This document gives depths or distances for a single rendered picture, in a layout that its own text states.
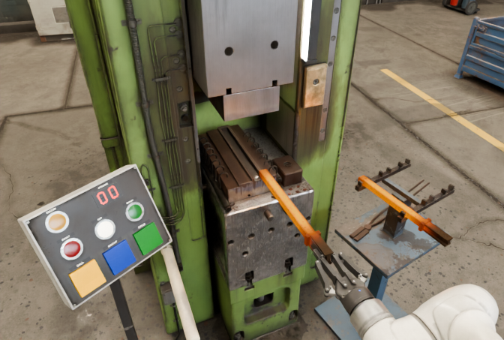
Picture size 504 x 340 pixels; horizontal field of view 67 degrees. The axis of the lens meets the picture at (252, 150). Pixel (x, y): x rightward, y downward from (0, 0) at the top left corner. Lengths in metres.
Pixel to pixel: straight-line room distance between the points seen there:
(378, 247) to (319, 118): 0.59
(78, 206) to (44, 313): 1.41
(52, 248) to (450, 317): 0.97
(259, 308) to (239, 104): 1.15
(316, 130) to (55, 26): 5.55
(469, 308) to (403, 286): 1.57
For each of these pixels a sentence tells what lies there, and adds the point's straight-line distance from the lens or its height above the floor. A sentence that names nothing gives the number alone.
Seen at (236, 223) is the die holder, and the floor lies 0.86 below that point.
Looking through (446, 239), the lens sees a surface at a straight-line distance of 1.45.
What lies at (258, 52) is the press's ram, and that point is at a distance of 1.22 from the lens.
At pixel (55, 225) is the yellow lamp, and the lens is 1.17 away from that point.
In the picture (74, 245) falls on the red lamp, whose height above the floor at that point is 1.09.
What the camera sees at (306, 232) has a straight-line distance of 1.16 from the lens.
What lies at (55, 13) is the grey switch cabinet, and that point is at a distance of 6.69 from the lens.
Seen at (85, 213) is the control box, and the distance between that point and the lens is 1.19.
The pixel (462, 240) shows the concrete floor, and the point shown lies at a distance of 2.93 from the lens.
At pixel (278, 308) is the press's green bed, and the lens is 2.10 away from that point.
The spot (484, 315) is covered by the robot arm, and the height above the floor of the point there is 1.18.
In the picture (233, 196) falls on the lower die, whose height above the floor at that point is 0.94.
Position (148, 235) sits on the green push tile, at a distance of 1.26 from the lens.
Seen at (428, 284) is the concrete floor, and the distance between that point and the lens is 2.58.
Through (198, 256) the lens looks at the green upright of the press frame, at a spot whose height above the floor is 0.51.
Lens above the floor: 1.90
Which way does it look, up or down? 34 degrees down
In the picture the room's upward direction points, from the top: straight up
